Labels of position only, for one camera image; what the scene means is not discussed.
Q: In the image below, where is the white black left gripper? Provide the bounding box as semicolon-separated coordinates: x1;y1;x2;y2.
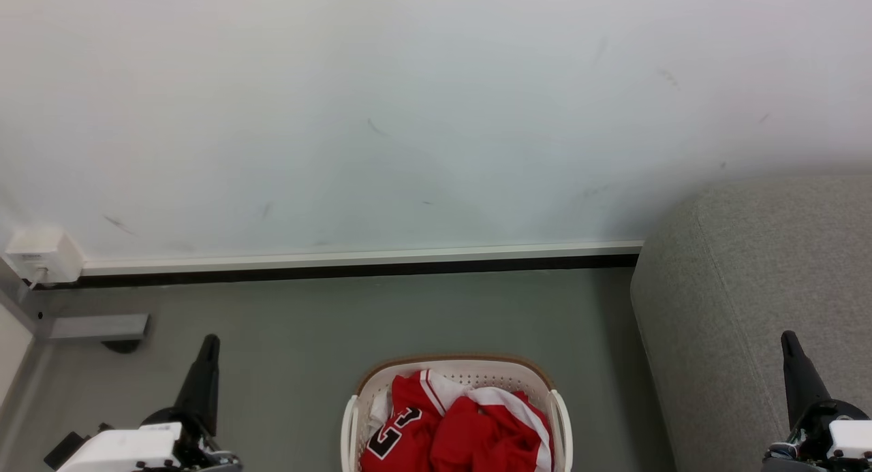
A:
44;334;243;472

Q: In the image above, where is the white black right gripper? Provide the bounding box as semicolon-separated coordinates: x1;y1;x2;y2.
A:
762;330;872;472

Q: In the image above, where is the red basketball jersey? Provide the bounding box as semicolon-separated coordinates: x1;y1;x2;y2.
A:
360;370;554;472

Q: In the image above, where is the white plastic laundry basket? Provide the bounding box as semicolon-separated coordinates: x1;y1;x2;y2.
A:
341;353;574;472

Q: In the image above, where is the grey metal bar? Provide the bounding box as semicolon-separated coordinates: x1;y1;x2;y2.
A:
37;313;151;343

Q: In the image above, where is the grey fabric sofa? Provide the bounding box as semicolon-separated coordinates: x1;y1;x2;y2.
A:
630;174;872;472

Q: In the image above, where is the white cabinet panel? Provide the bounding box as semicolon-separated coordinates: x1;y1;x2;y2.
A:
0;300;36;408

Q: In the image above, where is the white baseboard strip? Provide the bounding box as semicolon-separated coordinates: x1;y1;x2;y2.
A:
80;239;645;278

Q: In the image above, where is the white wall socket box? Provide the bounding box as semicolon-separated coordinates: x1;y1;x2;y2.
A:
5;227;87;286

